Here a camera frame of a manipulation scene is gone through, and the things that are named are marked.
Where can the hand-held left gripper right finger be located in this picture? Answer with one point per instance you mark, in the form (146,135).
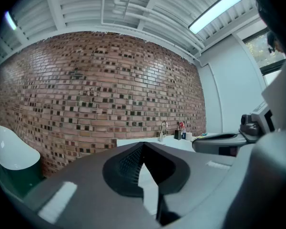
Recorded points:
(168,175)

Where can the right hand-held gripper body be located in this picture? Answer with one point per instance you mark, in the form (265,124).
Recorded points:
(249,128)

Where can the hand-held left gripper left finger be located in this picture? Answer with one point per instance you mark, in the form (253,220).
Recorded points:
(119,173)

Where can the white sink cabinet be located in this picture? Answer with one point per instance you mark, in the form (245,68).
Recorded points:
(133,142)

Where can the metal faucet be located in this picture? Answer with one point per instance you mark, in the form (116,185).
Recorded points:
(163,130)

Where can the small white jar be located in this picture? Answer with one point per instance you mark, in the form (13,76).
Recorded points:
(189,135)

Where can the small red bottle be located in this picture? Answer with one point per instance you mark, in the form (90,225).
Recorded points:
(181,126)

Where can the window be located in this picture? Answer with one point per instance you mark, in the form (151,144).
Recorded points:
(259,52)

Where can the long ceiling light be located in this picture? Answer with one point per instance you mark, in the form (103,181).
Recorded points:
(11,20)
(215,11)

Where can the white ceiling pipe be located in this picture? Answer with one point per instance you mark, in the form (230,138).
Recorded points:
(157,14)

